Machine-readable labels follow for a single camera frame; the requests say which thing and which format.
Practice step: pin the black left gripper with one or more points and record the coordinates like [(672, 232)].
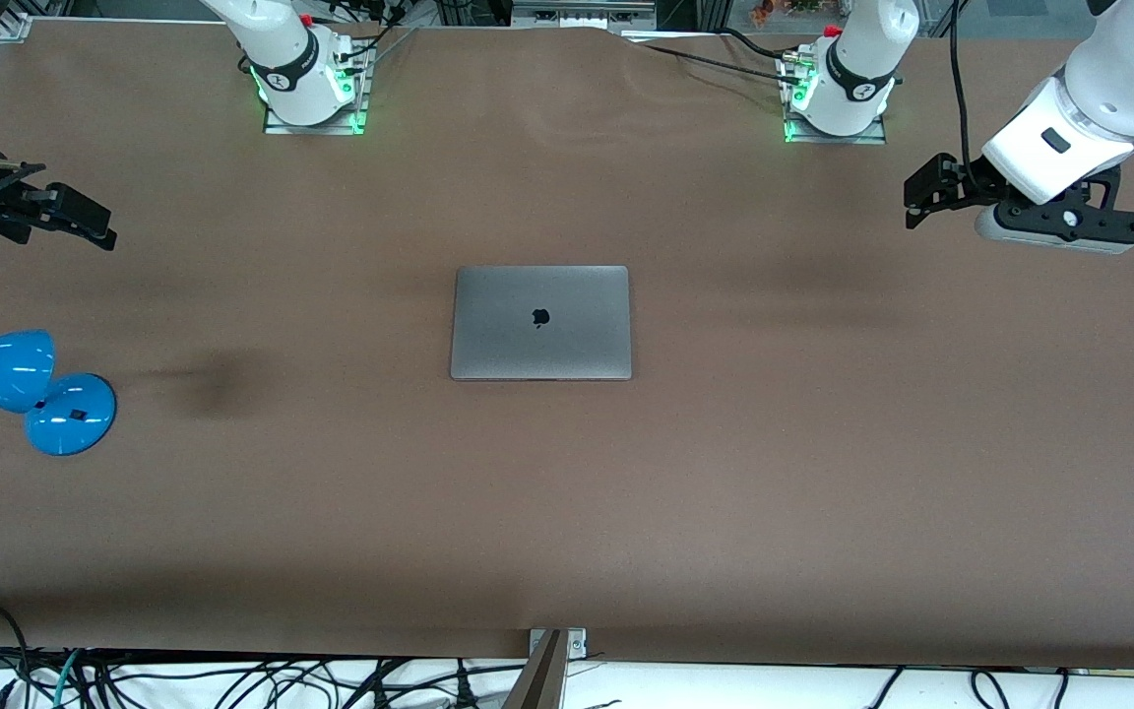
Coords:
[(967, 181)]

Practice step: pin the grey laptop with black keyboard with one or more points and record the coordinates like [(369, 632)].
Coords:
[(542, 325)]

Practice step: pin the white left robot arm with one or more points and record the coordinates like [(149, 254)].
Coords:
[(1118, 69)]

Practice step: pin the blue desk lamp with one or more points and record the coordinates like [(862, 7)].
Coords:
[(65, 418)]

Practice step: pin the orange background clutter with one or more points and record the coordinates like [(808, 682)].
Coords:
[(774, 10)]

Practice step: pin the brown table cover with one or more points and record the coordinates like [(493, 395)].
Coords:
[(567, 512)]

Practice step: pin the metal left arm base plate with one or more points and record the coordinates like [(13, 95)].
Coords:
[(833, 139)]

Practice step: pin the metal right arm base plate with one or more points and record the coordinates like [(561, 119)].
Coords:
[(316, 128)]

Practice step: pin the metal equipment rail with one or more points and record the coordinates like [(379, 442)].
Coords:
[(582, 14)]

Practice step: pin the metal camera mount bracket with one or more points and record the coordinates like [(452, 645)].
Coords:
[(577, 645)]

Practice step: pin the grey camera pole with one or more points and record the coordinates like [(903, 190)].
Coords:
[(537, 684)]

